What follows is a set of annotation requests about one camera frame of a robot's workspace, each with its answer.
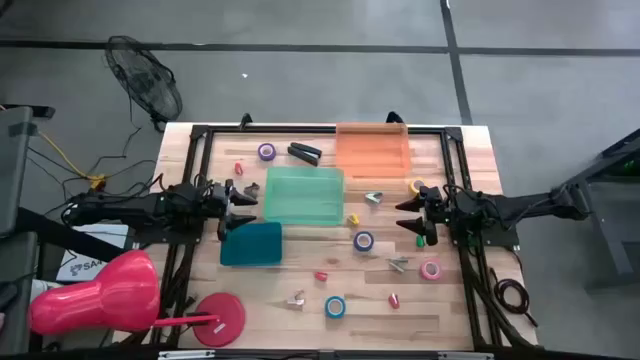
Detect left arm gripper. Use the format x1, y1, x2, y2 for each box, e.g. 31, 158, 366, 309
199, 178, 260, 242

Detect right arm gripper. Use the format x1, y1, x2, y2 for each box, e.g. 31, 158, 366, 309
394, 185, 447, 247

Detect pink tape roll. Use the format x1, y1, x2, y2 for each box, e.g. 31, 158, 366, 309
419, 258, 443, 282

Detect dark blue tape roll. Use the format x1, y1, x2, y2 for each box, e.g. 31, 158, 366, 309
353, 230, 375, 253

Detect black stapler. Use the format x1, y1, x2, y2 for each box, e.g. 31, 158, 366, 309
287, 142, 323, 167

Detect light blue tape roll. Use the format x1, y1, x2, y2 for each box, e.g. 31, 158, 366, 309
324, 295, 347, 320

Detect dark teal plastic bin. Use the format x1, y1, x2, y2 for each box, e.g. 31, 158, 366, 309
219, 221, 284, 267

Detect light green translucent bin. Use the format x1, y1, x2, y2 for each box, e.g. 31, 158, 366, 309
263, 166, 346, 227

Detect orange translucent plastic bin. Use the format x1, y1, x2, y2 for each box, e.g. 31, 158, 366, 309
335, 122, 412, 179

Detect black floor fan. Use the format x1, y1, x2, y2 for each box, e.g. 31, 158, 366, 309
103, 34, 184, 132

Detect white printed box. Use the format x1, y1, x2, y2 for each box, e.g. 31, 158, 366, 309
55, 223, 130, 284

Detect pink desk lamp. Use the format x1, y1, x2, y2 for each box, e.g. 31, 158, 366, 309
27, 248, 247, 349

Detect black side table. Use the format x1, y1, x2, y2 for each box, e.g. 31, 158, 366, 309
551, 128, 640, 291

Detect black diagonal bar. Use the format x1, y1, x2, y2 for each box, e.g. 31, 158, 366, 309
17, 206, 129, 264

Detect grey metal cabinet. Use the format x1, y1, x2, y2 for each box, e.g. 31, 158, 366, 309
0, 105, 35, 237

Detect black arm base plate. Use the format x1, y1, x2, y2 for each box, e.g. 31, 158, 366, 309
449, 227, 521, 250
124, 219, 207, 247

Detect black metal table frame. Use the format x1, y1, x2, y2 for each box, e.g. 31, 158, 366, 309
149, 123, 539, 351

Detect coiled dark cable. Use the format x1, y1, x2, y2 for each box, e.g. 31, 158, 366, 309
492, 277, 539, 329

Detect yellow cable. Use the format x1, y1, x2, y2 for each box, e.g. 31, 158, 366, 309
37, 130, 107, 191

